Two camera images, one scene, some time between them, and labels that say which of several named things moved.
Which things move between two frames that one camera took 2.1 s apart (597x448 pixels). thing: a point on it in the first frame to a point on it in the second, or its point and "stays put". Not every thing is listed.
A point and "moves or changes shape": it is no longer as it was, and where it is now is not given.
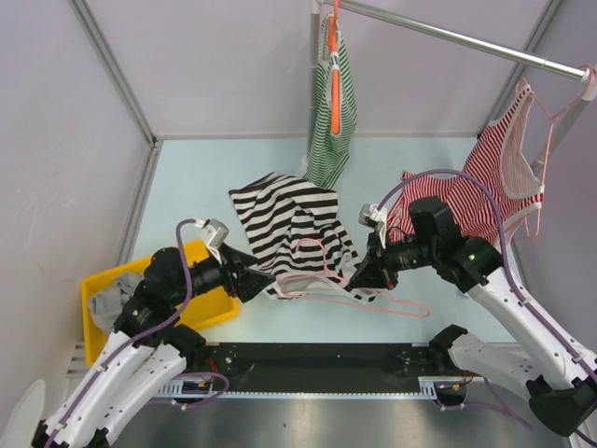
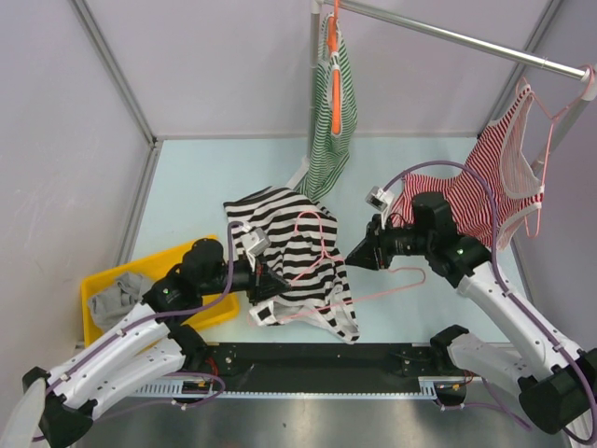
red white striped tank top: [501, 183] stays put
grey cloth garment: [105, 307] stays put
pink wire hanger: [343, 280] to [329, 255]
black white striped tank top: [298, 237] moves or changes shape
